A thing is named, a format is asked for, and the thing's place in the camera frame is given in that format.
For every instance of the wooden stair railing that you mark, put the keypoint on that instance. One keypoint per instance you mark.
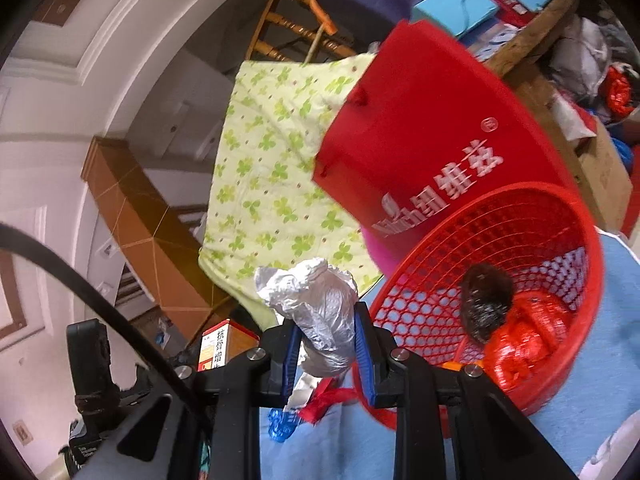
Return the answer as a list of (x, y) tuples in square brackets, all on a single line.
[(298, 31)]

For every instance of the magenta pillow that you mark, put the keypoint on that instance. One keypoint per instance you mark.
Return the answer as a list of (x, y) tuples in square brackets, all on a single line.
[(386, 261)]

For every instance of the red plastic mesh basket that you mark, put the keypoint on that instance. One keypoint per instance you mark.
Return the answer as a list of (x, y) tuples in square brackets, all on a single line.
[(541, 235)]

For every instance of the navy blue bag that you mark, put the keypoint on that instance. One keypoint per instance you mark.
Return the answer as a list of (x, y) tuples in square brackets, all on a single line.
[(368, 20)]

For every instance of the red Nilrich paper bag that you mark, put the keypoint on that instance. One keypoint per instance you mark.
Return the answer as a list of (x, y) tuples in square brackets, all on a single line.
[(426, 130)]

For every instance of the green clover quilt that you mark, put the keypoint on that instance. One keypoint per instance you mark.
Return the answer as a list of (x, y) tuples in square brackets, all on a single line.
[(264, 208)]

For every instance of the light blue towel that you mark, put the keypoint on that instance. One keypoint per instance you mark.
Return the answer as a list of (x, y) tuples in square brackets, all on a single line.
[(601, 392)]

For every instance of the light blue cardboard box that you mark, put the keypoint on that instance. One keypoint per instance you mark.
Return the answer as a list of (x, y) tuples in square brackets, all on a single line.
[(457, 17)]

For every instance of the blue plastic bag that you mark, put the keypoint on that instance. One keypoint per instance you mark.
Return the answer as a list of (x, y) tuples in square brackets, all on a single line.
[(282, 424)]

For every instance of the red fabric ribbon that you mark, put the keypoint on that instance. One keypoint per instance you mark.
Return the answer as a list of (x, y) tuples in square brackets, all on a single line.
[(329, 393)]

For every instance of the red white small box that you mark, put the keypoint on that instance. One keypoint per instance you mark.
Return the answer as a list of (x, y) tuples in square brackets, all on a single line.
[(223, 342)]

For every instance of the red plastic bag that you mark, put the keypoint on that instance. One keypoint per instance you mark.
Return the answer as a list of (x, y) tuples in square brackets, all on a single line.
[(535, 326)]

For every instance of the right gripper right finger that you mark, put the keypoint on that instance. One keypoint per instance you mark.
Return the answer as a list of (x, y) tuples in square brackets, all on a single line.
[(373, 345)]

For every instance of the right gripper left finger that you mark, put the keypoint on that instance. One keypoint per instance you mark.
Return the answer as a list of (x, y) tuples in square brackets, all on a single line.
[(282, 344)]

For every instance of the brown cardboard box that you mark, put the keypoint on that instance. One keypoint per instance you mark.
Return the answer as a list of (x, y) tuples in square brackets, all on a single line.
[(593, 162)]

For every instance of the black plastic bag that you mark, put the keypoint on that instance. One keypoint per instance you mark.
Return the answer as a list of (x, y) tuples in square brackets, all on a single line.
[(486, 298)]

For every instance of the white plastic bag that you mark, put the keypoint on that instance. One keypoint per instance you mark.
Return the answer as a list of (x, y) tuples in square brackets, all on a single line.
[(320, 299)]

